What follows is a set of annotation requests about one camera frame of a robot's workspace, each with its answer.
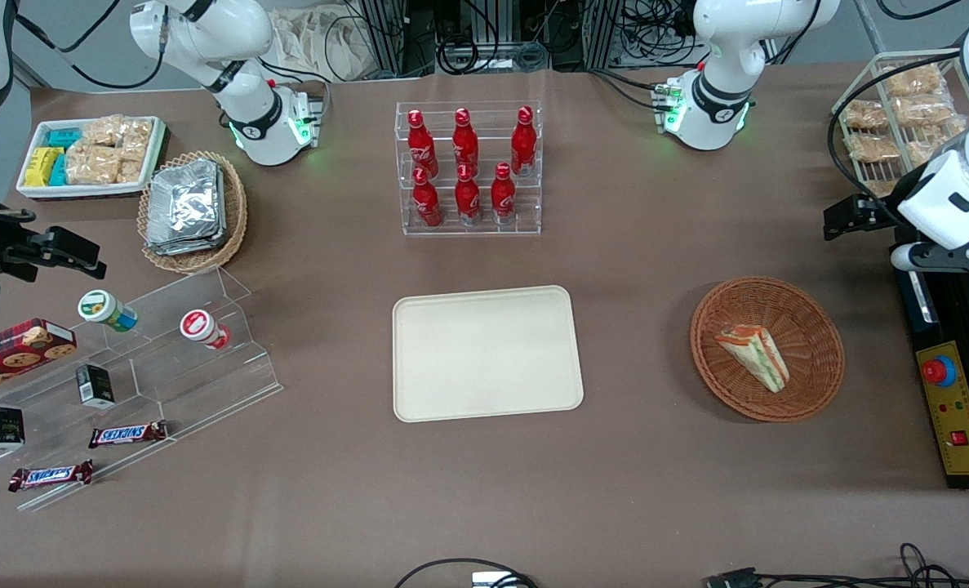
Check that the red cola bottle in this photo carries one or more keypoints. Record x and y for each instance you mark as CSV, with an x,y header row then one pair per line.
x,y
523,145
422,147
468,200
465,143
427,202
503,198

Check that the clear acrylic bottle rack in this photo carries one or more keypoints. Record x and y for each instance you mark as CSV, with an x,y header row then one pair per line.
x,y
525,212

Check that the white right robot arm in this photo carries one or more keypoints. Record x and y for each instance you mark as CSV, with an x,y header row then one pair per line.
x,y
249,122

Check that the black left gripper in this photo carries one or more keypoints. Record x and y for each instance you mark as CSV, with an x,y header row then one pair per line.
x,y
877,209

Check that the aluminium profile frame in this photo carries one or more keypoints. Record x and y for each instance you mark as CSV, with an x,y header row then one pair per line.
x,y
602,33
386,37

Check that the brown Snickers bar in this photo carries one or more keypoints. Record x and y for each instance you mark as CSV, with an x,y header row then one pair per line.
x,y
127,434
50,475

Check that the red emergency stop button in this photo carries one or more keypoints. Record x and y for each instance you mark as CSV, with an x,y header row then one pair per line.
x,y
937,371

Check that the bagged brown pastry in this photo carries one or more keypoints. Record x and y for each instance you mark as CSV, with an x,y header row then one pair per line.
x,y
882,188
922,152
864,114
911,80
872,148
923,110

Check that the green lid white cup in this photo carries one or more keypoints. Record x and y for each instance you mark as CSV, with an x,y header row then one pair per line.
x,y
99,307

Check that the yellow snack packet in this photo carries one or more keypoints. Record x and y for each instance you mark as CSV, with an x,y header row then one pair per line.
x,y
40,167

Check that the clear bagged rice crispy snack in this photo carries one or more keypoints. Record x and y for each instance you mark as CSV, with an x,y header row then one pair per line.
x,y
130,170
137,139
92,165
104,131

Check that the light tan wicker basket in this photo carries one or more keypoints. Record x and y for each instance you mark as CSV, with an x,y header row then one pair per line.
x,y
235,212

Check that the teal snack packet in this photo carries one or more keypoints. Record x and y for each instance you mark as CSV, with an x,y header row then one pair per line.
x,y
63,138
60,171

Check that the red tartan cookie box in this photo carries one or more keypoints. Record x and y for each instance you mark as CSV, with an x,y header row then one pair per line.
x,y
11,353

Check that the brown wicker basket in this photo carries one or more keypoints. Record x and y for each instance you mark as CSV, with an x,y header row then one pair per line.
x,y
811,343

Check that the beige cloth bag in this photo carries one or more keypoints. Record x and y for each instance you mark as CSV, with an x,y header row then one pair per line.
x,y
313,41

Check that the triangular sandwich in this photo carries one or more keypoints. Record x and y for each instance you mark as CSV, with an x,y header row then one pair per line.
x,y
755,355

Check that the black and yellow control box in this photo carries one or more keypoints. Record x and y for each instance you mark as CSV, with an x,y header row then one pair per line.
x,y
962,441

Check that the clear acrylic stepped stand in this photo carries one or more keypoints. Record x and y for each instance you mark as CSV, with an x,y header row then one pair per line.
x,y
174,384

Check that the red lid white cup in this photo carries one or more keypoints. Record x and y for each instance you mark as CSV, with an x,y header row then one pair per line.
x,y
198,325

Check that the small black carton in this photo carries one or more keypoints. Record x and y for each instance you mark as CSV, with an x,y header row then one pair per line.
x,y
95,386
2,429

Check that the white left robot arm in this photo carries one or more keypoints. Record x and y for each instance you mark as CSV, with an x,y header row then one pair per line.
x,y
713,114

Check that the silver foil packet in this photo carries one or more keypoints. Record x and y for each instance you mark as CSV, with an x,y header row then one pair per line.
x,y
186,200
186,247

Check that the white plastic snack bin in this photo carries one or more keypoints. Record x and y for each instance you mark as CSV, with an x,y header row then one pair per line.
x,y
35,191

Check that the beige plastic tray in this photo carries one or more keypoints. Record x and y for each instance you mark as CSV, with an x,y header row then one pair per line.
x,y
484,355

